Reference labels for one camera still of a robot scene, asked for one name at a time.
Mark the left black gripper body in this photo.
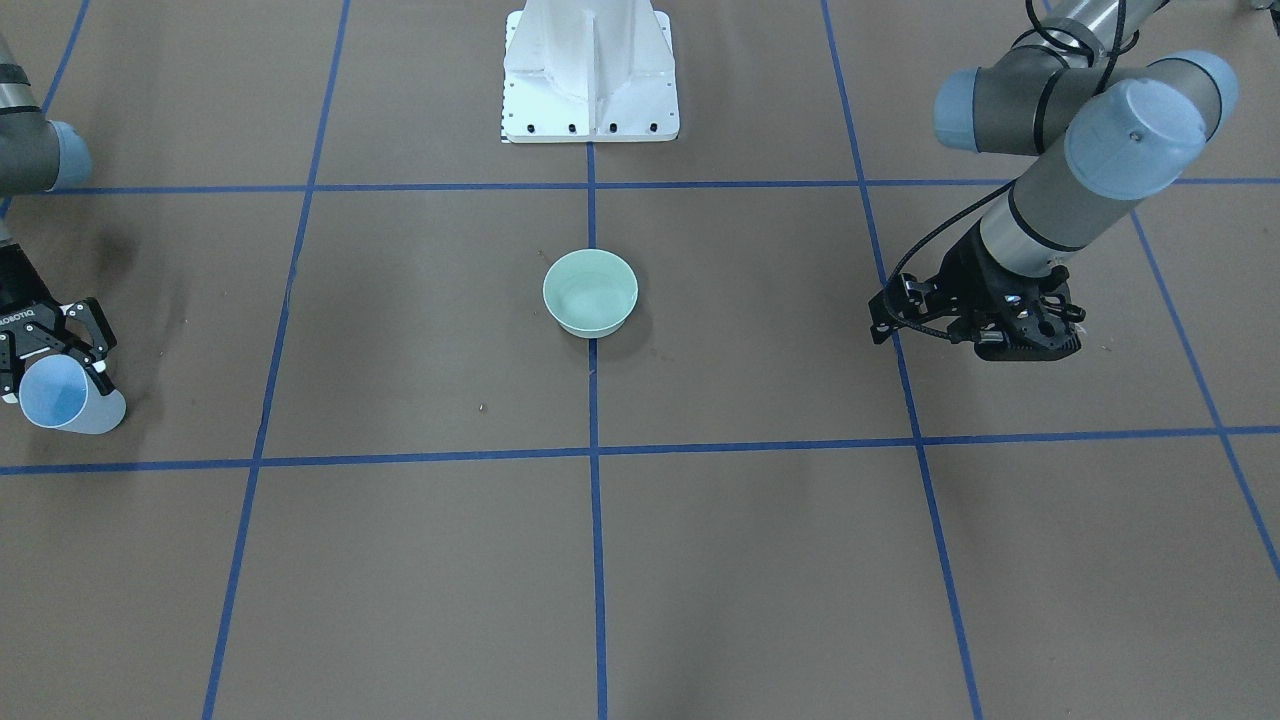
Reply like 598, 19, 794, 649
936, 223, 1061, 343

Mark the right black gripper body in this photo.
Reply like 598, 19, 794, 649
1, 243, 67, 361

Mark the light blue plastic cup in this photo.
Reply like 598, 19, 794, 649
18, 354, 127, 436

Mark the mint green bowl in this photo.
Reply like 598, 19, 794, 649
541, 249, 639, 340

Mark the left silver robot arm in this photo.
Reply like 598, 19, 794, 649
868, 1, 1240, 363

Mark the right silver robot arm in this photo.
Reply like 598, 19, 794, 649
1, 41, 116, 404

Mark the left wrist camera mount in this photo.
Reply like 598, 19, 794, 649
975, 281, 1085, 363

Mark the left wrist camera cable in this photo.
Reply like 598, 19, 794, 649
884, 0, 1140, 345

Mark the white column pedestal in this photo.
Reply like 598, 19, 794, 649
500, 1, 681, 143

